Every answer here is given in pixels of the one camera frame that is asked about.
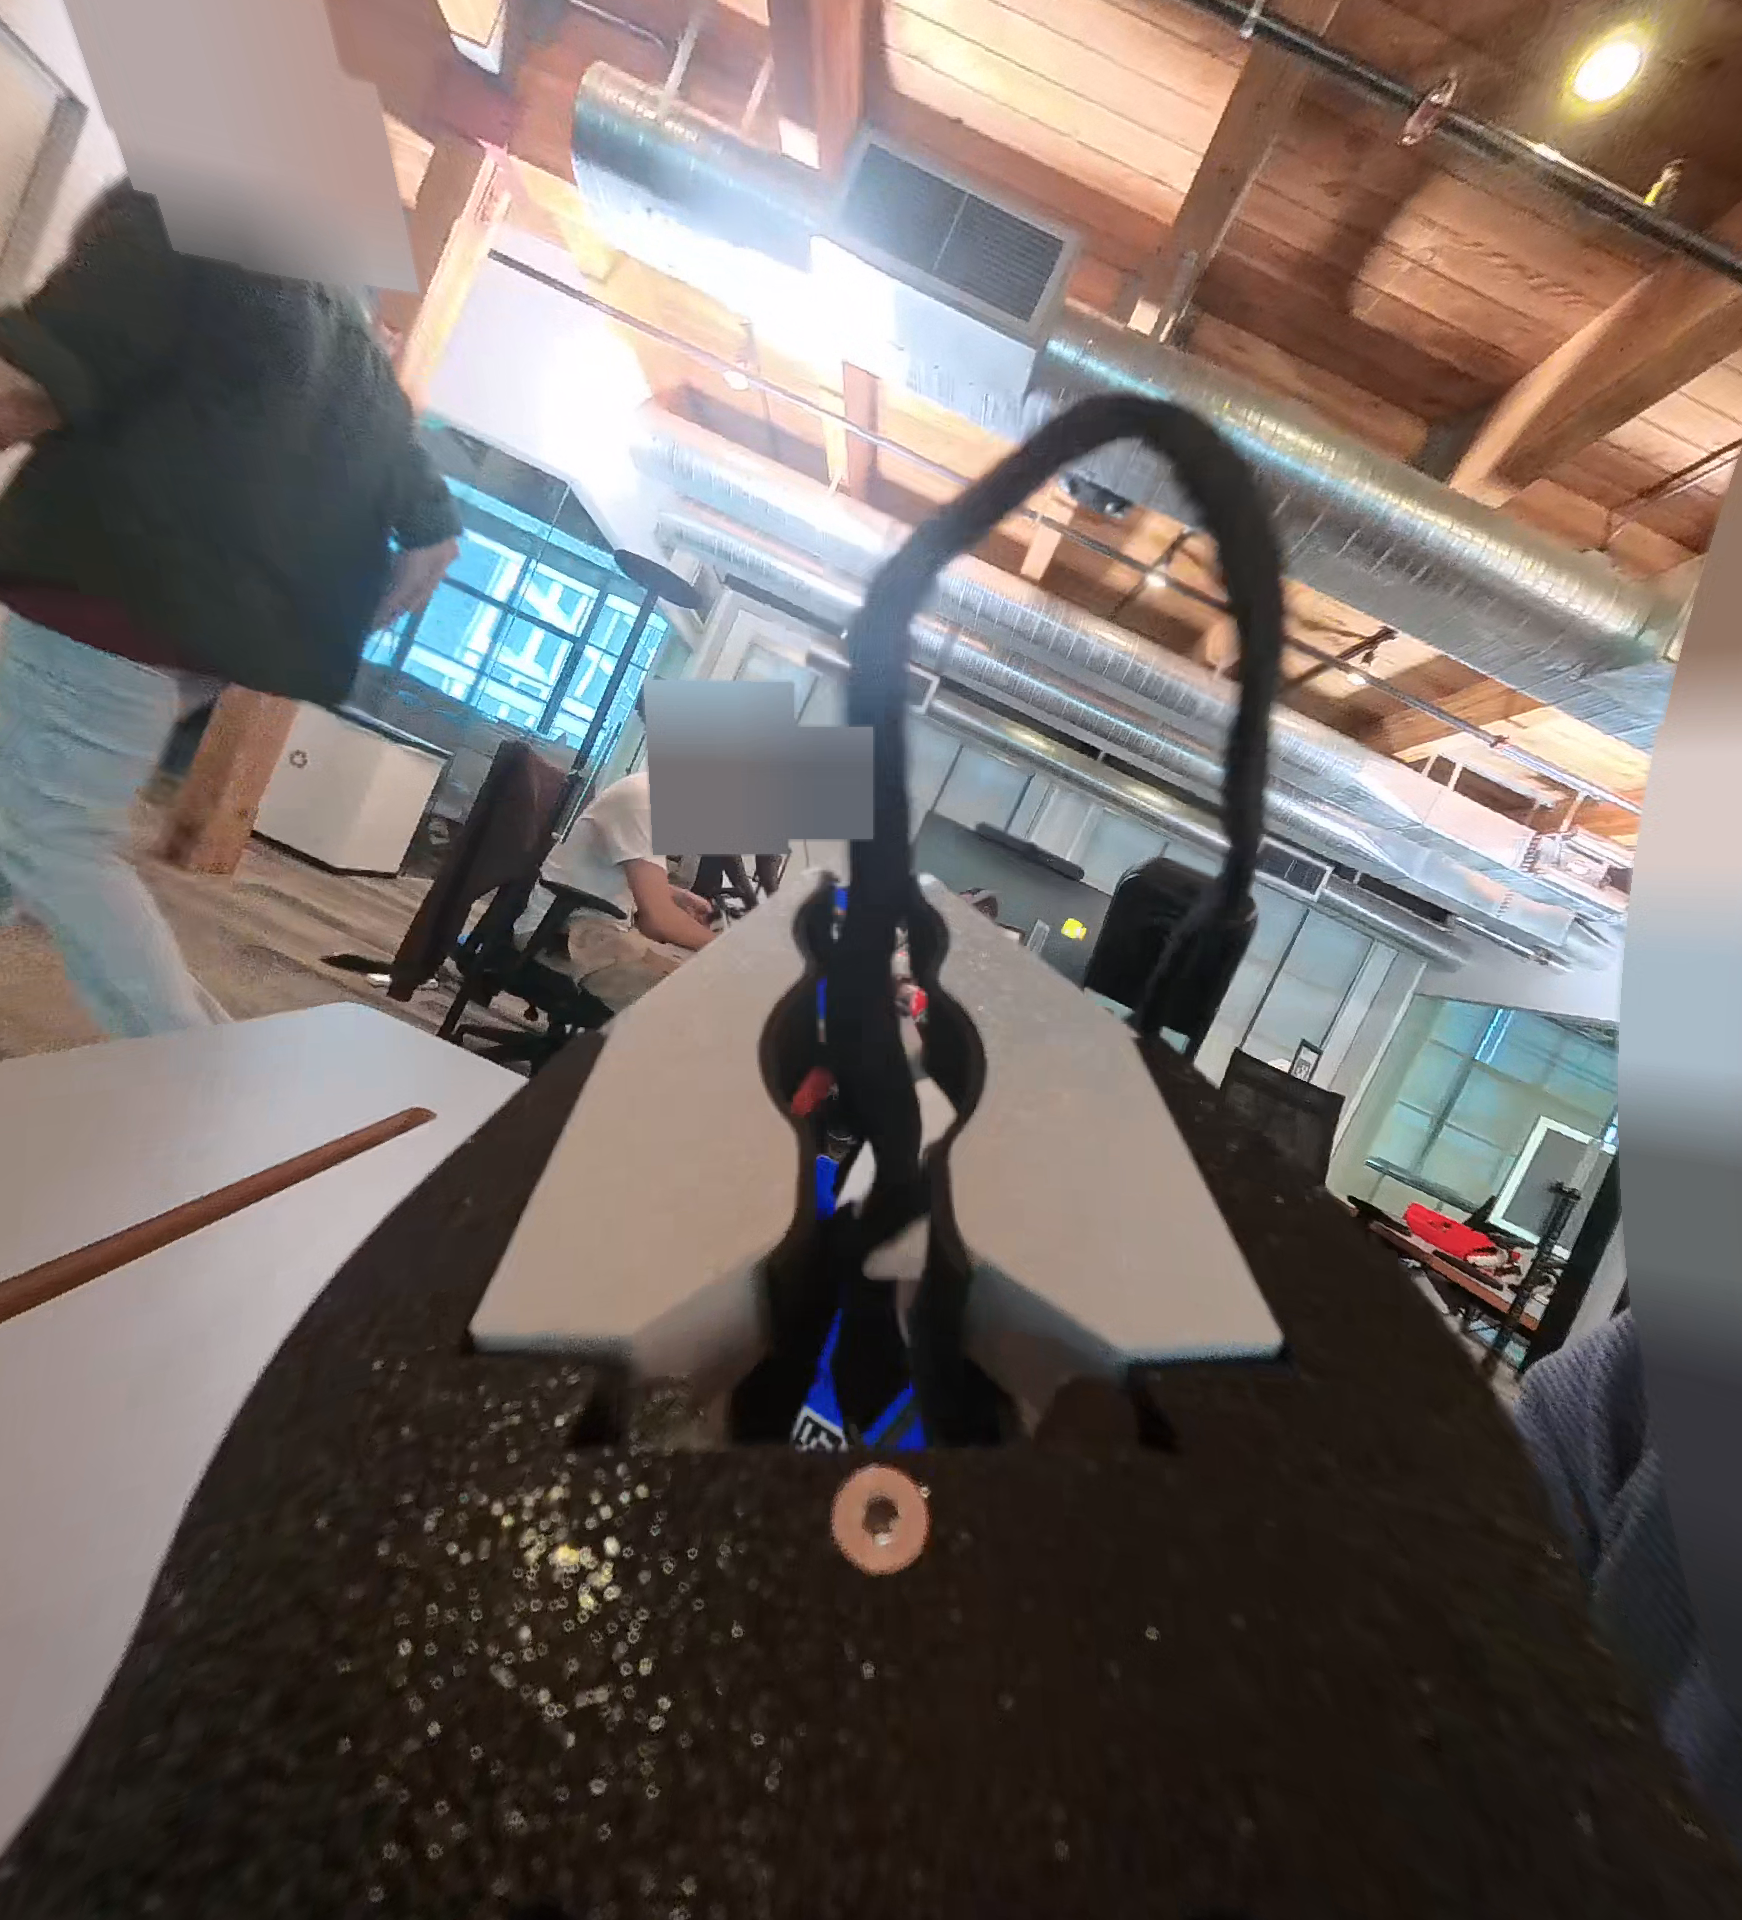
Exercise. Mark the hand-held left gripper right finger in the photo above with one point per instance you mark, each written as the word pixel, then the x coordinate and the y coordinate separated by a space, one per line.
pixel 1110 1200

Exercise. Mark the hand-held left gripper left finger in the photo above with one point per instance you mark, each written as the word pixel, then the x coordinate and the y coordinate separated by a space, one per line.
pixel 630 1185

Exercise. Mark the red bin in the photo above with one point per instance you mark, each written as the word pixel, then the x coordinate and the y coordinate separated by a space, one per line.
pixel 1450 1231

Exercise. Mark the office chair with dark jacket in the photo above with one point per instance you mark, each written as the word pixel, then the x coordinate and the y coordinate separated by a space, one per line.
pixel 489 870

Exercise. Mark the white air vent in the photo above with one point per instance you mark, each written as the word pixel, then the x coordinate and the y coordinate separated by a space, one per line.
pixel 962 225
pixel 1298 875

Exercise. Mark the white cabinet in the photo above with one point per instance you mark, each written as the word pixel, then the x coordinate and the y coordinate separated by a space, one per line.
pixel 346 787

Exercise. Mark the person's blue-grey sweater torso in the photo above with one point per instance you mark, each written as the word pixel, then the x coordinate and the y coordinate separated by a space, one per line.
pixel 1592 1471

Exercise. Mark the round ceiling light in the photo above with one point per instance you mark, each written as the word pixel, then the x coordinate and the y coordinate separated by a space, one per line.
pixel 1605 69

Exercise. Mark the dark wall screen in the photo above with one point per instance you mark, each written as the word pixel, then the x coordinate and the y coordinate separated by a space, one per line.
pixel 1028 848

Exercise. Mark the wooden post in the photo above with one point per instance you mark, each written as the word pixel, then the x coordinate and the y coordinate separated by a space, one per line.
pixel 234 782

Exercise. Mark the silver air duct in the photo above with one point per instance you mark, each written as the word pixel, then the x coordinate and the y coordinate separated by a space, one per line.
pixel 1337 496

